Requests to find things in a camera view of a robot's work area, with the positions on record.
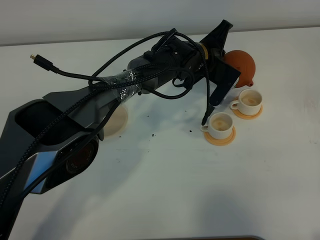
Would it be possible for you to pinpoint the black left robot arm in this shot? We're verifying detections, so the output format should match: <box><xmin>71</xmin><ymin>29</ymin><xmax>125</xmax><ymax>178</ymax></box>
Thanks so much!
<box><xmin>0</xmin><ymin>20</ymin><xmax>234</xmax><ymax>240</ymax></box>

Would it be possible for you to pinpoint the black braided left cable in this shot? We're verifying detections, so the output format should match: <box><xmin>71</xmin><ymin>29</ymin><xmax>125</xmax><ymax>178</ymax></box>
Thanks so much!
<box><xmin>0</xmin><ymin>28</ymin><xmax>216</xmax><ymax>213</ymax></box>

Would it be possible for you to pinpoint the far white teacup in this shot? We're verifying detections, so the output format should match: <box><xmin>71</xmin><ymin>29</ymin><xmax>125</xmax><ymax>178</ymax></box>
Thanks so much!
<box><xmin>229</xmin><ymin>89</ymin><xmax>263</xmax><ymax>116</ymax></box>

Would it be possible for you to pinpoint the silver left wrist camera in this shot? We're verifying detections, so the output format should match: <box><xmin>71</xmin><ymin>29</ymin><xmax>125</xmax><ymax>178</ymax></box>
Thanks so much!
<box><xmin>209</xmin><ymin>57</ymin><xmax>241</xmax><ymax>107</ymax></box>

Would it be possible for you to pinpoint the near orange saucer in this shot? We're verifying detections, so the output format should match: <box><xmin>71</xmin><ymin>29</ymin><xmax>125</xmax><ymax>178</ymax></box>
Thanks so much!
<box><xmin>203</xmin><ymin>126</ymin><xmax>236</xmax><ymax>146</ymax></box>

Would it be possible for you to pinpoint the orange saucer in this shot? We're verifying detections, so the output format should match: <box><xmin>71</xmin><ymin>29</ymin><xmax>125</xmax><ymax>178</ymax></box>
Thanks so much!
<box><xmin>229</xmin><ymin>97</ymin><xmax>263</xmax><ymax>120</ymax></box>
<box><xmin>203</xmin><ymin>126</ymin><xmax>236</xmax><ymax>146</ymax></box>

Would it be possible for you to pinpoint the far orange saucer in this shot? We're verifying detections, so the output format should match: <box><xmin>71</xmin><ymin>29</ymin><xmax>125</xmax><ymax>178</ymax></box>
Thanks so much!
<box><xmin>229</xmin><ymin>97</ymin><xmax>263</xmax><ymax>120</ymax></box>

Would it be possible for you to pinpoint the beige round teapot coaster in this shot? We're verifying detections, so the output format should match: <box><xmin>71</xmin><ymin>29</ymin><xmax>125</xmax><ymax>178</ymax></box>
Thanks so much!
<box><xmin>103</xmin><ymin>105</ymin><xmax>129</xmax><ymax>138</ymax></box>

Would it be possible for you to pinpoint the near white teacup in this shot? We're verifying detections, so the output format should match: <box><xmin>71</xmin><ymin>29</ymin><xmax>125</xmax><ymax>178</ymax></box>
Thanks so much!
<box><xmin>200</xmin><ymin>112</ymin><xmax>234</xmax><ymax>140</ymax></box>

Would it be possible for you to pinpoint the white teacup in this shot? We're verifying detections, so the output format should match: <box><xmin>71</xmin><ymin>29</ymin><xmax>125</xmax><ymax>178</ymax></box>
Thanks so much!
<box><xmin>229</xmin><ymin>89</ymin><xmax>263</xmax><ymax>116</ymax></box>
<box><xmin>200</xmin><ymin>112</ymin><xmax>234</xmax><ymax>140</ymax></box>

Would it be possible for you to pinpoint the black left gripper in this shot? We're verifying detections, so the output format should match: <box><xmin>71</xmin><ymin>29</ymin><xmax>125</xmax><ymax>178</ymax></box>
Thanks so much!
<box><xmin>149</xmin><ymin>19</ymin><xmax>233</xmax><ymax>82</ymax></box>

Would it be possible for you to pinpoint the brown clay teapot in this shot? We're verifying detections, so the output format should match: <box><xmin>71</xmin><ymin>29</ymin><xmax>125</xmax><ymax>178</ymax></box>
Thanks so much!
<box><xmin>223</xmin><ymin>50</ymin><xmax>256</xmax><ymax>88</ymax></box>

